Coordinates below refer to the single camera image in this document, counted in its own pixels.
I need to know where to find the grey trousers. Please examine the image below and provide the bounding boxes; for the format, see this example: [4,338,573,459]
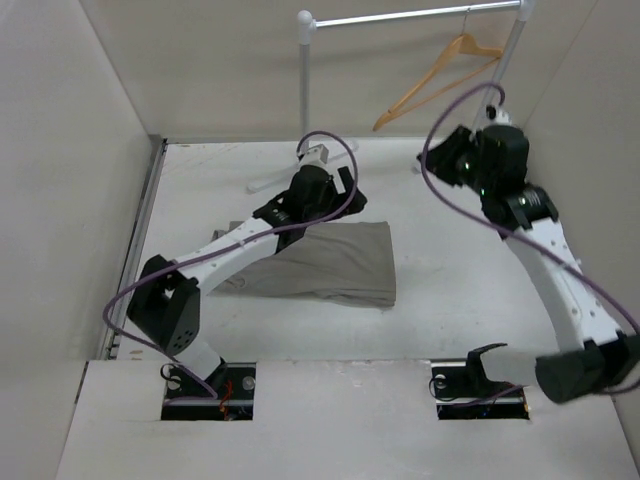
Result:
[215,221,397,309]

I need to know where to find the right metal table rail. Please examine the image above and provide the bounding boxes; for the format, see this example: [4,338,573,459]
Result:
[505,139,566,301]

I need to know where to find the left metal table rail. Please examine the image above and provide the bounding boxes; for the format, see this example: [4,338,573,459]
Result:
[97,134,168,360]

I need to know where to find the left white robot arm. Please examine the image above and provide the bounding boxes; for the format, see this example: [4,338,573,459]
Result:
[127,165,367,399]

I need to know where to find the wooden clothes hanger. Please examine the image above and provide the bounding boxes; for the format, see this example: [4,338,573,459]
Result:
[372,19,506,132]

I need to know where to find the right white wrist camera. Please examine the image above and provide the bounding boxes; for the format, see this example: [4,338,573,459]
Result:
[485,104,514,127]

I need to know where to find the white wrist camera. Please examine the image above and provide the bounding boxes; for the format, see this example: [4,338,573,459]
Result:
[299,144,329,168]
[485,104,514,127]

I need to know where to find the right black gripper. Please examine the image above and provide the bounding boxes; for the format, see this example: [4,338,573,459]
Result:
[417,125,494,198]

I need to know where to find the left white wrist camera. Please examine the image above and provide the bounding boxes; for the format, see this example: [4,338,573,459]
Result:
[299,144,329,168]

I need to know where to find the white clothes rack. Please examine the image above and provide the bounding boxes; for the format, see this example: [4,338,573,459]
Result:
[246,0,537,194]

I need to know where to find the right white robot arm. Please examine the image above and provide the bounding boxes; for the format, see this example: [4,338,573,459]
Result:
[417,124,639,404]

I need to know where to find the metal table rail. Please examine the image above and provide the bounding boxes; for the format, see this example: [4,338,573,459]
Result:
[97,134,168,360]
[505,139,566,301]

